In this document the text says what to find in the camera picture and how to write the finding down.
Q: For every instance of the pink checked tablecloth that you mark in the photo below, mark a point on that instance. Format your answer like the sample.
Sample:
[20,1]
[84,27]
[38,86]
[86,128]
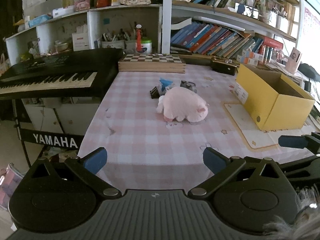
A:
[145,152]

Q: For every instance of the orange tassel ornament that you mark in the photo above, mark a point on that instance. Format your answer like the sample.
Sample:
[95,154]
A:
[138,38]

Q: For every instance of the yellow cardboard box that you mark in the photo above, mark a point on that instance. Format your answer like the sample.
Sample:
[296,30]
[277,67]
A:
[272,100]

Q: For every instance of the black binder clip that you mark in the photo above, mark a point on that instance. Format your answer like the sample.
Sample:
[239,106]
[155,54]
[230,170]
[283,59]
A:
[154,93]

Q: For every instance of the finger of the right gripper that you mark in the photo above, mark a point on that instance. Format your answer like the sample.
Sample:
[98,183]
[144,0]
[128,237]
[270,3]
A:
[309,141]

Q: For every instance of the blue plastic packet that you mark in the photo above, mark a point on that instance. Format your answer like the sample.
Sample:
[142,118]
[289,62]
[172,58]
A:
[164,83]

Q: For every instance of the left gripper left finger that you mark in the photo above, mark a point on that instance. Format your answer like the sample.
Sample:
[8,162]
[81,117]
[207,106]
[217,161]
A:
[86,170]

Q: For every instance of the dark brown wooden case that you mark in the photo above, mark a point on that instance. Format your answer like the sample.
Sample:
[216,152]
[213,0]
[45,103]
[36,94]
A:
[224,65]

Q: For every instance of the pink plush toy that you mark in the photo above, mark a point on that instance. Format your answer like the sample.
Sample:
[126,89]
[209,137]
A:
[179,103]

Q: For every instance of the orange white medicine boxes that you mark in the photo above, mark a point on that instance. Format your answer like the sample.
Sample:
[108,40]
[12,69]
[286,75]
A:
[249,57]

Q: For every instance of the grey toy car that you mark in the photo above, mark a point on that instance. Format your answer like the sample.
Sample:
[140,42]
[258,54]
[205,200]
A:
[189,85]

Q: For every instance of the wooden chess board box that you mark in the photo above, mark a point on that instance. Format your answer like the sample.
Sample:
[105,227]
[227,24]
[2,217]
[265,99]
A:
[160,63]

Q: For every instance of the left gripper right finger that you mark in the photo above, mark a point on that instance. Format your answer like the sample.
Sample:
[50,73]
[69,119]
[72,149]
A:
[223,168]

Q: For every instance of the black Yamaha keyboard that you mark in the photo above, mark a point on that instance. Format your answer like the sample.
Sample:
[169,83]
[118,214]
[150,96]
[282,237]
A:
[59,93]

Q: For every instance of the white green lidded jar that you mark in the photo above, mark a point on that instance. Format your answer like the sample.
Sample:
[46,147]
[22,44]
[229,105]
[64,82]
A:
[146,44]

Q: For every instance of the white shelf unit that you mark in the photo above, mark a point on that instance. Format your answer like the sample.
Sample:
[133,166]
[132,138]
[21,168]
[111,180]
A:
[89,24]

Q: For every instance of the row of books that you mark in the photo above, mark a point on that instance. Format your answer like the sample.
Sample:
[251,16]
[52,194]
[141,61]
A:
[208,39]

